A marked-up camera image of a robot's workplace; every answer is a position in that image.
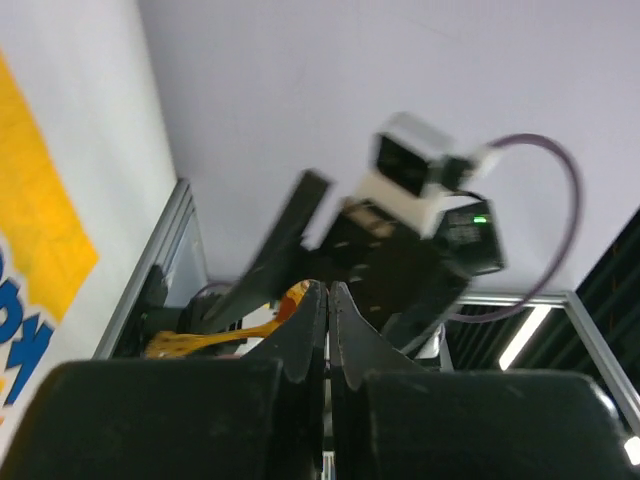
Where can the right aluminium frame post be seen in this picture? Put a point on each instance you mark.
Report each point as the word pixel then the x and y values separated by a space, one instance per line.
pixel 169 272

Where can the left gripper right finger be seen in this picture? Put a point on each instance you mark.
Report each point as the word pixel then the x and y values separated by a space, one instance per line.
pixel 393 419

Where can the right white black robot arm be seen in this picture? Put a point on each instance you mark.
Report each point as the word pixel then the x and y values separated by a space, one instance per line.
pixel 406 333

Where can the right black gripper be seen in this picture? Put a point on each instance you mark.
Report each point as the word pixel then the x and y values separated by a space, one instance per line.
pixel 387 266

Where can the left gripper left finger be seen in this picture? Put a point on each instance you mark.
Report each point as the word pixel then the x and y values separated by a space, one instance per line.
pixel 255 417

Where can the yellow pikachu placemat cloth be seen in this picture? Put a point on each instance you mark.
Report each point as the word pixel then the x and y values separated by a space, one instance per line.
pixel 46 254

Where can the gold spoon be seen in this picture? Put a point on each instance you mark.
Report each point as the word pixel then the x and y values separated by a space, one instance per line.
pixel 170 345

